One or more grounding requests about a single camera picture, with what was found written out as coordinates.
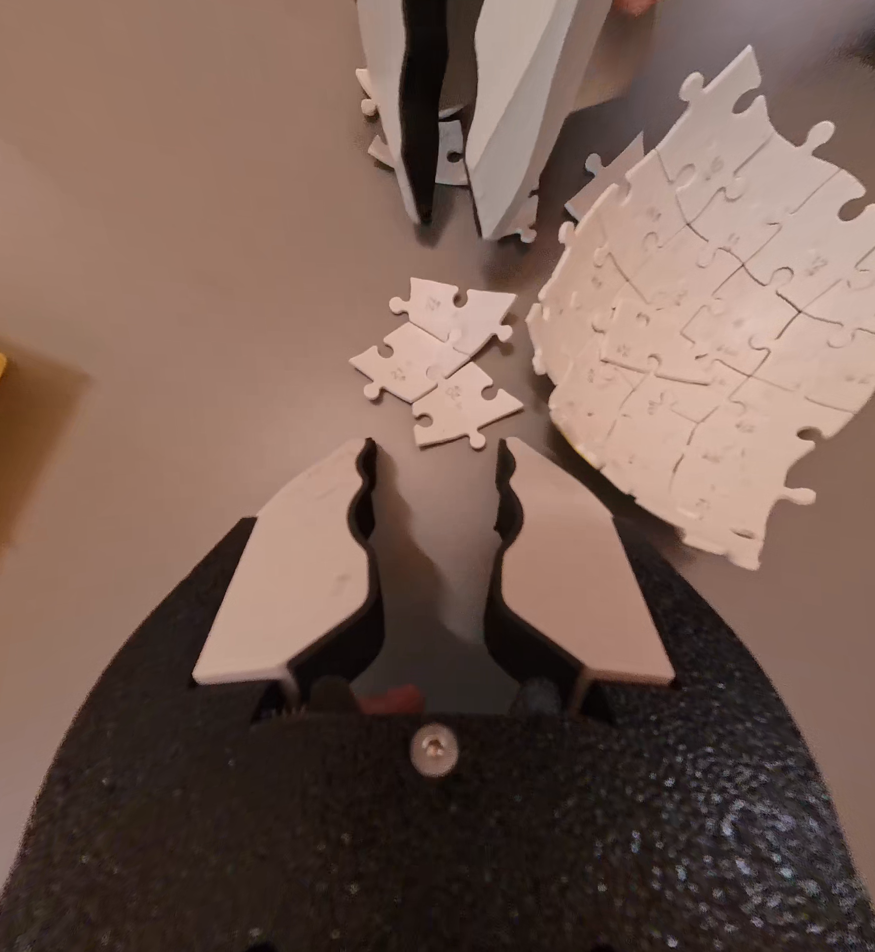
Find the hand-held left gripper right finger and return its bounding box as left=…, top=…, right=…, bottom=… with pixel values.
left=484, top=436, right=678, bottom=716

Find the partly built white puzzle ball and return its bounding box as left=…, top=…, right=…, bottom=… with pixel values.
left=525, top=45, right=875, bottom=572

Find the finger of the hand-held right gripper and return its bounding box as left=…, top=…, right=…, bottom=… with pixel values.
left=466, top=0, right=610, bottom=240
left=356, top=0, right=449, bottom=226

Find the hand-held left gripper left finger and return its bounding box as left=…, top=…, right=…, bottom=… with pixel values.
left=190, top=437, right=386, bottom=691

